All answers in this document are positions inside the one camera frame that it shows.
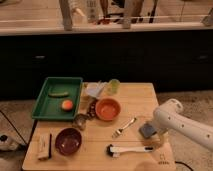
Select white black dish brush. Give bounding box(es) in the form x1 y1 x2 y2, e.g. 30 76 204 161
106 144 154 157

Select small metal cup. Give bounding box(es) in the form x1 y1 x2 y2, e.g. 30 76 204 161
73 114 86 131

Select orange red bowl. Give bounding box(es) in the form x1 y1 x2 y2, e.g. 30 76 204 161
95 98 121 121

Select grey device on floor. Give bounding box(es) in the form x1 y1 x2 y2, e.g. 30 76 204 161
0 135 25 151

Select white folded cloth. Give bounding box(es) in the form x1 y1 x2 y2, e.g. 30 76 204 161
85 83 105 98

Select orange peach toy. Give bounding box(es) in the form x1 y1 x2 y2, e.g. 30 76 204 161
61 100 73 111

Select black cable left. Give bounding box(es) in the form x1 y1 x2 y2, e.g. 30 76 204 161
0 109 28 146

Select wooden table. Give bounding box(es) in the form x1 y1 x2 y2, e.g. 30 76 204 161
22 83 176 171

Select dark brown grape bunch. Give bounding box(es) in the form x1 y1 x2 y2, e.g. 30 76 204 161
87 101 96 118

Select green plastic tray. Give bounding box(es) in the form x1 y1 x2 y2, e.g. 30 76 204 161
32 77 83 121

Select blue grey sponge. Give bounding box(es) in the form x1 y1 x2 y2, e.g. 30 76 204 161
139 123 156 139

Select dark maroon bowl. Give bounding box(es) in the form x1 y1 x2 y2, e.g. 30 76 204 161
55 128 82 156

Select wooden block with black strip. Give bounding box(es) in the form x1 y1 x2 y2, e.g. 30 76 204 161
37 133 52 160

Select green cucumber toy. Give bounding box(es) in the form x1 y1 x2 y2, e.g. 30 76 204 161
48 92 69 98

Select light green plastic cup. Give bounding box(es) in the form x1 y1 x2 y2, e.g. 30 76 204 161
108 79 120 95

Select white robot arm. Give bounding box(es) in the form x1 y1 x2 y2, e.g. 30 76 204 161
153 99 213 151

